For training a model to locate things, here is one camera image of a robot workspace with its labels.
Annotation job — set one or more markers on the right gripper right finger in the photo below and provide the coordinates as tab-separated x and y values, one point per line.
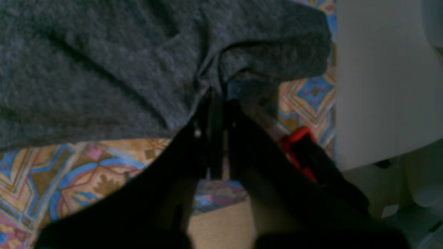
331	213

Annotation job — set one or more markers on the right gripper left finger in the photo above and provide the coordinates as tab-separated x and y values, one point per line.
153	208

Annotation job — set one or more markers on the grey t-shirt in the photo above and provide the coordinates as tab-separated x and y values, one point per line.
90	70

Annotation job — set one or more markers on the red clamp bottom right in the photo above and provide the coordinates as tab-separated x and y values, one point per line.
297	146

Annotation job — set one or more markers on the patterned tablecloth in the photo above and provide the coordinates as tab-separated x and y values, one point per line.
40	184

